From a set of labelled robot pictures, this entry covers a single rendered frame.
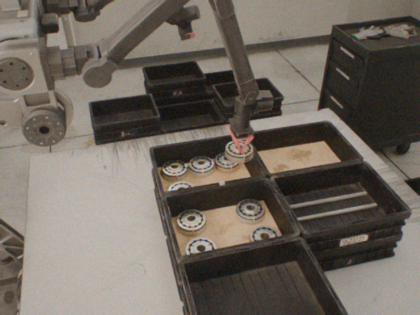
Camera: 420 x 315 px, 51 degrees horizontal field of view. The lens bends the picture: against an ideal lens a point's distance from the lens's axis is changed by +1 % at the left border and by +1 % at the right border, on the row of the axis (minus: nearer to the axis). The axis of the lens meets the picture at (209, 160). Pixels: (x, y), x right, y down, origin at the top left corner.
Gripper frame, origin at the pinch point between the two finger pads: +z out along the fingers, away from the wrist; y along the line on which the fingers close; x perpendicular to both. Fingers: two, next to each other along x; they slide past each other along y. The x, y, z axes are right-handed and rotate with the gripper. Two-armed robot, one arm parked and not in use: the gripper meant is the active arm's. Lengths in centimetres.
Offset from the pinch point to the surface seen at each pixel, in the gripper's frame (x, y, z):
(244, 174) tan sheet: -6.7, 6.6, 19.3
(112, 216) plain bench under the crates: 47, 10, 35
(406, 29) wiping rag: -156, 113, 5
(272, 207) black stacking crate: -8.1, -18.3, 15.6
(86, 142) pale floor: 55, 173, 106
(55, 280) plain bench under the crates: 69, -15, 37
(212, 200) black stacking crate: 11.6, -9.5, 16.1
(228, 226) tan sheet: 8.4, -19.3, 20.2
